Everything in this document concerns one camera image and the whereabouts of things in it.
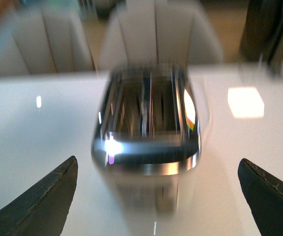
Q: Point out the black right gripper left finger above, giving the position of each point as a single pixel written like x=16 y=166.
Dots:
x=42 y=210

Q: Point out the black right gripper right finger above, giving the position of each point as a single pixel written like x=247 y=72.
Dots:
x=264 y=195

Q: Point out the chrome two-slot toaster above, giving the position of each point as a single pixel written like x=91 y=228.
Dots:
x=147 y=136

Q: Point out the dark washing machine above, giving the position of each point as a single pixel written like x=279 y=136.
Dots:
x=262 y=32

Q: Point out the beige chair left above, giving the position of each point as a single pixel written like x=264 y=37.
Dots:
x=46 y=41

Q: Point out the beige chair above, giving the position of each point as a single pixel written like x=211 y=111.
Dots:
x=46 y=41
x=160 y=31

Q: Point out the beige chair right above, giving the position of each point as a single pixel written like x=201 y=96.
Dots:
x=160 y=31

